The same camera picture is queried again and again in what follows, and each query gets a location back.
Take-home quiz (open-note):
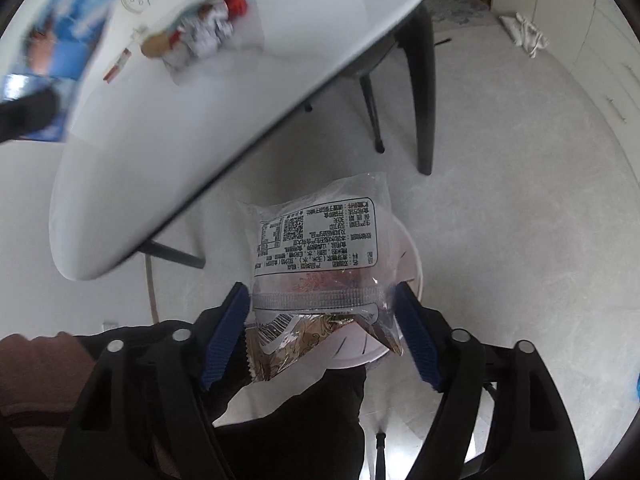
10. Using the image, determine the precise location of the grey patterned rug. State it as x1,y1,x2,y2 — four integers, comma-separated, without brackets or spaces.
430,0,493,26

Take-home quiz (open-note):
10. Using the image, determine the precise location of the thin clear plastic bag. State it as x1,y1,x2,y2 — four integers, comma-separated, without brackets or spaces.
165,0,266,86

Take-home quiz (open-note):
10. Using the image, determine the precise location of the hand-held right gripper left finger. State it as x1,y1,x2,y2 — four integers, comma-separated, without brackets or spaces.
54,281,251,480

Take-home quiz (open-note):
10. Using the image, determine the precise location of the white paper plate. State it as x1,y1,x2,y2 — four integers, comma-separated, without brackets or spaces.
320,215,425,371

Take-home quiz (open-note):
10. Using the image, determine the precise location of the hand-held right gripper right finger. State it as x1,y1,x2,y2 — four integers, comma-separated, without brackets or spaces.
395,281,586,480

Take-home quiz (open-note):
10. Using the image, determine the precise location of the clear labelled food bag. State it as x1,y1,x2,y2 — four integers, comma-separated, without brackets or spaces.
239,172,405,385

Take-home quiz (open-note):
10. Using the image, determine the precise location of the red cigarette box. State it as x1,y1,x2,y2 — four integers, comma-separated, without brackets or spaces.
102,49,132,82

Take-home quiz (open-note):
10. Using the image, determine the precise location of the blue snack wrapper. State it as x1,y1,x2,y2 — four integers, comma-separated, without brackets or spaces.
0,0,146,143

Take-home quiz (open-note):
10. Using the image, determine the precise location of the metal rod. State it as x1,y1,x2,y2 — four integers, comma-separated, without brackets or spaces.
372,430,388,480

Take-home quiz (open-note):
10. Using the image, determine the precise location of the grey chair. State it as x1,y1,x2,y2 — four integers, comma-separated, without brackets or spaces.
302,40,401,155

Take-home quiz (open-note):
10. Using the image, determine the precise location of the silver crumpled wrapper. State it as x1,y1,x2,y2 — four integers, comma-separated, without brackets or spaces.
185,7,236,58

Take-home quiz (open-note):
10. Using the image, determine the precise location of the brown wrapper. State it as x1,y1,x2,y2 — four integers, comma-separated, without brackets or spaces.
141,34,173,59

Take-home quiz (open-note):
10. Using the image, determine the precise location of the white cloth bag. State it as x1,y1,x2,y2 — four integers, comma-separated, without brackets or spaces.
500,12,551,59

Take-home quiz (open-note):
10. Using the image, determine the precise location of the black table leg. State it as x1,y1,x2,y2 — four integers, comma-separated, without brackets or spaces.
140,240,206,270
400,2,436,176

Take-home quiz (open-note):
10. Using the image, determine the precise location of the brown cloth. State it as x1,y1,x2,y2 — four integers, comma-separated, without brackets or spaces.
0,331,106,480

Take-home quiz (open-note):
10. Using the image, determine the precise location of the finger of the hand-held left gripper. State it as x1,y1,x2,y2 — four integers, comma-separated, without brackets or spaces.
0,74,62,145

